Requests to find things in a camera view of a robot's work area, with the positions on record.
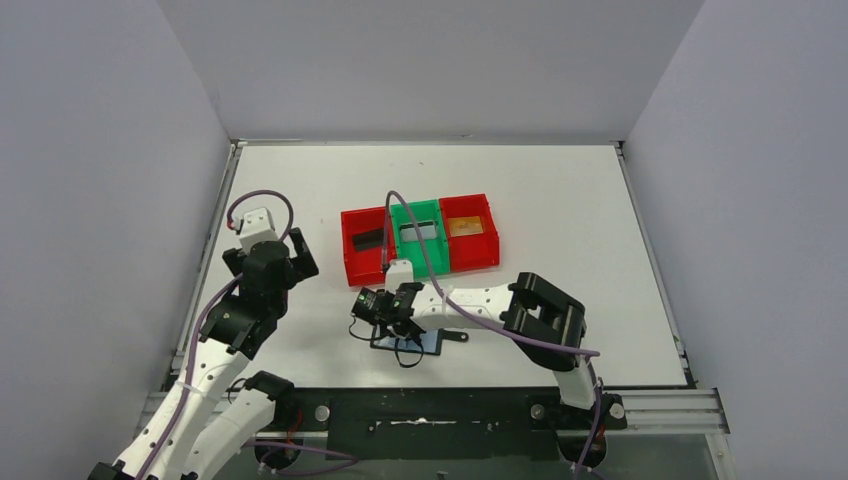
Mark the silver card with magnetic stripe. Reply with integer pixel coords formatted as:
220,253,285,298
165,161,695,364
399,221,439,243

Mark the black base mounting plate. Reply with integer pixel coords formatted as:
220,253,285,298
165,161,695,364
261,387,628,464

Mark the green plastic bin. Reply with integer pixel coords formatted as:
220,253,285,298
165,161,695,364
390,199,451,278

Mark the right red plastic bin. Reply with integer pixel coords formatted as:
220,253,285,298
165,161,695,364
439,193,501,273

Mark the black leather card holder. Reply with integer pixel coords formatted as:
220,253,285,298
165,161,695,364
369,329,469,356

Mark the gold credit card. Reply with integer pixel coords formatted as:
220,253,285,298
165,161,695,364
448,216,485,238

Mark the black card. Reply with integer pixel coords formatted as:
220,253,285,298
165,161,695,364
351,228,385,252

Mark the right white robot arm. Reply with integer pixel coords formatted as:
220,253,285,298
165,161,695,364
351,272,602,427

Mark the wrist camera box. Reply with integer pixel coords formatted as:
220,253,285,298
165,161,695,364
384,259,415,292
237,207,279,253

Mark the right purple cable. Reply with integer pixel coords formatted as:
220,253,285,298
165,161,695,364
381,190,603,465

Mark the left red plastic bin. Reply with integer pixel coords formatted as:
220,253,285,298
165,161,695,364
340,207,397,287

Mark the red plastic bin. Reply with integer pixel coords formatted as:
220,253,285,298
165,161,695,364
439,193,501,273
340,207,397,287

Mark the aluminium table edge rail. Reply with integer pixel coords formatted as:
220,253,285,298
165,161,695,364
169,139,244,376

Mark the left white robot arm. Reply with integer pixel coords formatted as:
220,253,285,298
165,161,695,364
89,227,319,479

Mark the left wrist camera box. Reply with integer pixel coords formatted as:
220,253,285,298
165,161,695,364
237,207,279,253

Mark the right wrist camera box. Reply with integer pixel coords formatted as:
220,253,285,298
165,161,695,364
384,259,415,292

